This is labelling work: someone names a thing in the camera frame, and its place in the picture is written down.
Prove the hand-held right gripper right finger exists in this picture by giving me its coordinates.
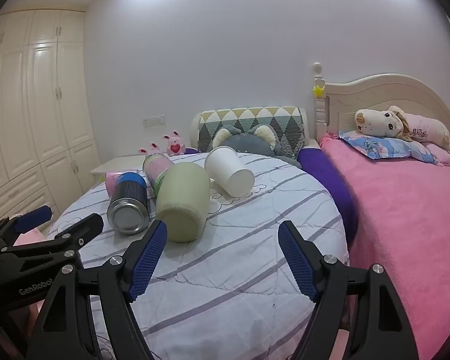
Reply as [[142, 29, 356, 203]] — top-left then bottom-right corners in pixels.
[[278, 220, 420, 360]]

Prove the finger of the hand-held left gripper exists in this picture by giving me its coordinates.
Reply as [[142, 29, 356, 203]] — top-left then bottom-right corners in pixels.
[[0, 212, 105, 269], [0, 205, 53, 250]]

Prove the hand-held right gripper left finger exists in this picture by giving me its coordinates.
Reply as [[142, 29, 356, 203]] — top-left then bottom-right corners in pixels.
[[24, 219, 169, 360]]

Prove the pale green plastic cup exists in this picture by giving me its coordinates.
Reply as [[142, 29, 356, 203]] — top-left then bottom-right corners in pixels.
[[155, 162, 212, 243]]

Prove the white paper cup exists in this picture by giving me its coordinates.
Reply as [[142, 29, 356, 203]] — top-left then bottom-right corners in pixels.
[[204, 146, 256, 197]]

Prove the pink cloth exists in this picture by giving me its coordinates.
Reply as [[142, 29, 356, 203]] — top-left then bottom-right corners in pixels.
[[12, 230, 48, 249]]

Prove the metal can with blue label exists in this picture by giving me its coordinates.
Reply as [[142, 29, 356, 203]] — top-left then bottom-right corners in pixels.
[[107, 172, 151, 235]]

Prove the white nightstand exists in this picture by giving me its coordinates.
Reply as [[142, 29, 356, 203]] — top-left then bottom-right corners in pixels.
[[89, 154, 147, 187]]

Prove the purple sheet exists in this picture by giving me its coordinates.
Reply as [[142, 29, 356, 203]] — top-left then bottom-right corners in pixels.
[[297, 148, 359, 250]]

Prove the cream wardrobe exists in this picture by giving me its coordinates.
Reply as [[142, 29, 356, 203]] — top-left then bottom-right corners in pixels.
[[0, 9, 100, 230]]

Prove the small pink bunny plush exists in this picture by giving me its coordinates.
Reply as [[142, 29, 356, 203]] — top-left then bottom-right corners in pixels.
[[137, 142, 162, 156]]

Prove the pink fleece blanket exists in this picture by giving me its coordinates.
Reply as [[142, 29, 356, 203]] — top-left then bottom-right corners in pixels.
[[319, 132, 450, 360]]

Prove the pink bunny plush with heart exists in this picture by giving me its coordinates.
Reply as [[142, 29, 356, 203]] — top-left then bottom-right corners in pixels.
[[163, 131, 187, 157]]

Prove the grey cat plush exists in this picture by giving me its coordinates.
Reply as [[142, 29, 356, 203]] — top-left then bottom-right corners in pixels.
[[211, 124, 303, 169]]

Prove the blue printed pillow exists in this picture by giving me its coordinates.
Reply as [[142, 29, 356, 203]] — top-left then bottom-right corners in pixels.
[[338, 130, 441, 165]]

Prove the triangle patterned pillow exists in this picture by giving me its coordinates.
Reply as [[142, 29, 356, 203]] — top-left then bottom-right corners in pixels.
[[197, 107, 309, 159]]

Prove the cream dog plush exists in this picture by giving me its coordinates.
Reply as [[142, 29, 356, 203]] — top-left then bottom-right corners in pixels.
[[354, 106, 450, 155]]

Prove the cream wooden bed headboard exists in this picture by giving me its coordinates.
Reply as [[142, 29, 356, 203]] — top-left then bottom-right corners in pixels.
[[310, 62, 450, 144]]

